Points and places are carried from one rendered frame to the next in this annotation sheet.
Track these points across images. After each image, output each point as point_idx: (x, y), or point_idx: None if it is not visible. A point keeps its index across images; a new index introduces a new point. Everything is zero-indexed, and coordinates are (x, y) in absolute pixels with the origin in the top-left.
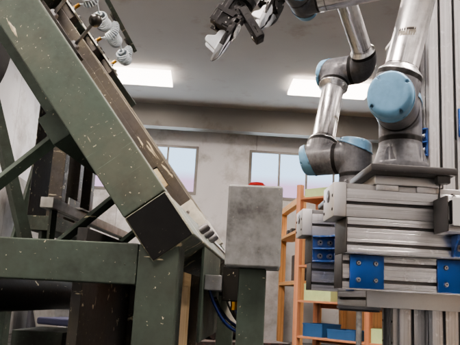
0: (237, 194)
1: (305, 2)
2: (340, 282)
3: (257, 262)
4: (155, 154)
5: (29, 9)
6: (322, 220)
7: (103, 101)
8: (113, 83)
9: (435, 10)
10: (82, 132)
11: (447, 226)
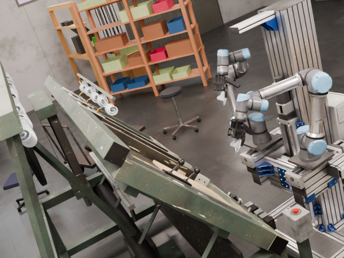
0: (298, 222)
1: None
2: (303, 203)
3: (308, 236)
4: (175, 164)
5: (206, 205)
6: (258, 158)
7: (246, 220)
8: (111, 123)
9: (298, 71)
10: (243, 234)
11: (338, 177)
